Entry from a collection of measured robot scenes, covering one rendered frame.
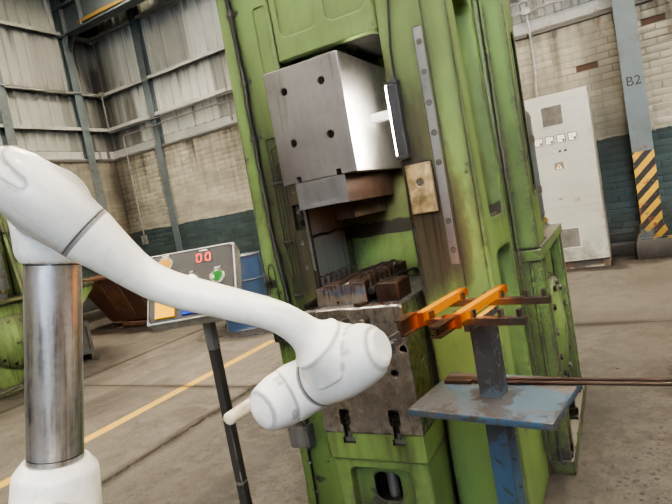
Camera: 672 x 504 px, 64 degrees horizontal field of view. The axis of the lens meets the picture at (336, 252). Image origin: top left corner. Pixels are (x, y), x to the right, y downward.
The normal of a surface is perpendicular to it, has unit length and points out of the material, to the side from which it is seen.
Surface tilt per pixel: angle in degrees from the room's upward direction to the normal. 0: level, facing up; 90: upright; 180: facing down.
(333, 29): 90
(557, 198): 90
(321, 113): 90
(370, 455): 90
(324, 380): 112
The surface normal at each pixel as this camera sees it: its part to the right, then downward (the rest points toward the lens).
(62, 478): 0.47, -0.59
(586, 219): -0.46, 0.16
